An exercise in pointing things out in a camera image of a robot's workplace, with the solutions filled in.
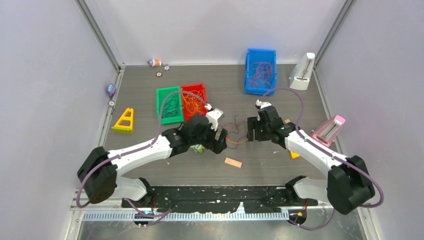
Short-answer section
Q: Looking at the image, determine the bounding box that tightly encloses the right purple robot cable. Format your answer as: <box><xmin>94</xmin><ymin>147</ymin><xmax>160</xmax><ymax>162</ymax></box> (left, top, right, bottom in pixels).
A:
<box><xmin>258</xmin><ymin>87</ymin><xmax>385</xmax><ymax>231</ymax></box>

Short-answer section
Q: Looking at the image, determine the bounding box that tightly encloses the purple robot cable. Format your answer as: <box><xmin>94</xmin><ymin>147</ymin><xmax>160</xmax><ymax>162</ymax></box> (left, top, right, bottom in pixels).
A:
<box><xmin>76</xmin><ymin>91</ymin><xmax>213</xmax><ymax>227</ymax></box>
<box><xmin>258</xmin><ymin>87</ymin><xmax>385</xmax><ymax>231</ymax></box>

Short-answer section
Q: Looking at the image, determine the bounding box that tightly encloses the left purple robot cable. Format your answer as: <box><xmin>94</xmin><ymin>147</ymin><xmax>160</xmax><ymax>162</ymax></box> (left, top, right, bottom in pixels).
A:
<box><xmin>76</xmin><ymin>91</ymin><xmax>213</xmax><ymax>227</ymax></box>

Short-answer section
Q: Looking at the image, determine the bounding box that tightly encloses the blue plastic bin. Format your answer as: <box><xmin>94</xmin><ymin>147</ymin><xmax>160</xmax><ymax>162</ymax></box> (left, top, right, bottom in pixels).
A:
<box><xmin>244</xmin><ymin>48</ymin><xmax>278</xmax><ymax>95</ymax></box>

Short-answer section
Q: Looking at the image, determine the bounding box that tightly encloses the green plastic bin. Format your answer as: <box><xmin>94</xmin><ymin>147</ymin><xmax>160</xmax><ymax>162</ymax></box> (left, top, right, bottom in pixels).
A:
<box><xmin>156</xmin><ymin>86</ymin><xmax>184</xmax><ymax>125</ymax></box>

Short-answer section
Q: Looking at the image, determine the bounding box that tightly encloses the yellow triangle toy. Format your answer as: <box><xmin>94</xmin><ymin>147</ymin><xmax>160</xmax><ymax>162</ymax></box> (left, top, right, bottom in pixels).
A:
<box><xmin>289</xmin><ymin>151</ymin><xmax>300</xmax><ymax>159</ymax></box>
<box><xmin>111</xmin><ymin>108</ymin><xmax>134</xmax><ymax>134</ymax></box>

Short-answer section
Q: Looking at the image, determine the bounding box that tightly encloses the small clown figurine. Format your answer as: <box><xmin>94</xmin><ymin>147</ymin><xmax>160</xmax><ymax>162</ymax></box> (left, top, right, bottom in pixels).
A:
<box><xmin>146</xmin><ymin>58</ymin><xmax>162</xmax><ymax>67</ymax></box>

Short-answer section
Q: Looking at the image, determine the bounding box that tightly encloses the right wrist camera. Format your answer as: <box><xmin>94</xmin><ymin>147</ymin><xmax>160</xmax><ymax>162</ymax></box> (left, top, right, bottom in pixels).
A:
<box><xmin>255</xmin><ymin>99</ymin><xmax>272</xmax><ymax>111</ymax></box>

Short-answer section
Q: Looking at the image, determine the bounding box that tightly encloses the yellow triangle toy right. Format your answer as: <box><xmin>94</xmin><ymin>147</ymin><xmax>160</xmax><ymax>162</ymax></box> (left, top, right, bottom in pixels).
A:
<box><xmin>289</xmin><ymin>151</ymin><xmax>300</xmax><ymax>159</ymax></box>

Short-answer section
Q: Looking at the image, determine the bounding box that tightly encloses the wooden block front centre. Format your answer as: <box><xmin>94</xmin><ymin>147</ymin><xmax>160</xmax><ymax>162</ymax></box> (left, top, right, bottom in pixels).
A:
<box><xmin>224</xmin><ymin>157</ymin><xmax>243</xmax><ymax>168</ymax></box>

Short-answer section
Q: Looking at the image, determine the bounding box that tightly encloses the pink metronome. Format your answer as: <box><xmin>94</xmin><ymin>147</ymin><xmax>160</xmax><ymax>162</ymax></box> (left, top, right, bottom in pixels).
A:
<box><xmin>310</xmin><ymin>115</ymin><xmax>346</xmax><ymax>148</ymax></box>

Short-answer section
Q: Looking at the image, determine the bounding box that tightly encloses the green frog toy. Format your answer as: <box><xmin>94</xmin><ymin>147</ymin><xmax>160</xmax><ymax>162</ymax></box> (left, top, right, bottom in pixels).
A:
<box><xmin>192</xmin><ymin>144</ymin><xmax>205</xmax><ymax>154</ymax></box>

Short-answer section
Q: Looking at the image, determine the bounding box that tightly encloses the white metronome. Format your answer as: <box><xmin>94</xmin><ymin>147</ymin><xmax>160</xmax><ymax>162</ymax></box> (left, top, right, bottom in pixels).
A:
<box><xmin>289</xmin><ymin>52</ymin><xmax>316</xmax><ymax>91</ymax></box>

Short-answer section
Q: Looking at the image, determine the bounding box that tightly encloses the red plastic bin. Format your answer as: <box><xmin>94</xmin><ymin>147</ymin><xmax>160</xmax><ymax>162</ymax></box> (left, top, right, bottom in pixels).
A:
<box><xmin>180</xmin><ymin>83</ymin><xmax>208</xmax><ymax>121</ymax></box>

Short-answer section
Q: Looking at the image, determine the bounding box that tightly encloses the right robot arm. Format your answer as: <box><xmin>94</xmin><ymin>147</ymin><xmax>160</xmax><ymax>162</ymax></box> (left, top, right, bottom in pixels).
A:
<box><xmin>247</xmin><ymin>105</ymin><xmax>376</xmax><ymax>215</ymax></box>

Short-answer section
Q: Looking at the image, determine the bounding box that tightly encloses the purple round toy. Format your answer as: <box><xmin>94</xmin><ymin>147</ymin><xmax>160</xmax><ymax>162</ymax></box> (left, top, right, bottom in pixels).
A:
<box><xmin>106</xmin><ymin>83</ymin><xmax>117</xmax><ymax>97</ymax></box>

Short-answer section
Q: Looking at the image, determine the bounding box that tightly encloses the yellow triangle toy left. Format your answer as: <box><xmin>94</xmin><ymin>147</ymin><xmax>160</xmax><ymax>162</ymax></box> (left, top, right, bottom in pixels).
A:
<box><xmin>111</xmin><ymin>108</ymin><xmax>134</xmax><ymax>134</ymax></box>

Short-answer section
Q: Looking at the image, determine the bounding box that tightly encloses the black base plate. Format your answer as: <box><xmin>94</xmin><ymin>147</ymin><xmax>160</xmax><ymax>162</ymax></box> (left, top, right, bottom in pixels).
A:
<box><xmin>133</xmin><ymin>185</ymin><xmax>318</xmax><ymax>214</ymax></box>

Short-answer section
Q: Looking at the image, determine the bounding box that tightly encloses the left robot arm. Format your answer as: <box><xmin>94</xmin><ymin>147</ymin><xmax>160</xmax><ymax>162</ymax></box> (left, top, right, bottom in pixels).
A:
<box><xmin>77</xmin><ymin>108</ymin><xmax>227</xmax><ymax>207</ymax></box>

